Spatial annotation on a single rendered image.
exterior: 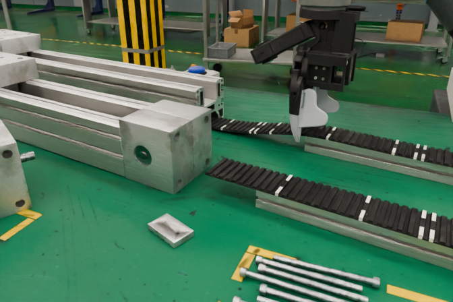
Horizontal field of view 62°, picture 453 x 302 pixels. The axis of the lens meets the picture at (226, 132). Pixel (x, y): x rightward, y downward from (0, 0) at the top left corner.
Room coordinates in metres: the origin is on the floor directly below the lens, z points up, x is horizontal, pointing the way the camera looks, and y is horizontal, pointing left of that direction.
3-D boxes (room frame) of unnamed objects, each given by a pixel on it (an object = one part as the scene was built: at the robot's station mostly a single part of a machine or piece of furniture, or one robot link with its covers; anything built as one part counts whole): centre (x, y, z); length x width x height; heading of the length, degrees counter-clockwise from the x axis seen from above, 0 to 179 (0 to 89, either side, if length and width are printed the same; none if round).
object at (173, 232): (0.36, 0.07, 0.78); 0.05 x 0.03 x 0.01; 47
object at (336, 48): (0.59, -0.15, 0.95); 0.09 x 0.08 x 0.12; 60
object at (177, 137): (0.52, 0.08, 0.83); 0.12 x 0.09 x 0.10; 150
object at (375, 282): (0.30, -0.10, 0.78); 0.11 x 0.01 x 0.01; 69
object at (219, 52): (3.80, -0.22, 0.50); 1.03 x 0.55 x 1.01; 79
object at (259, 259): (0.29, -0.08, 0.78); 0.11 x 0.01 x 0.01; 69
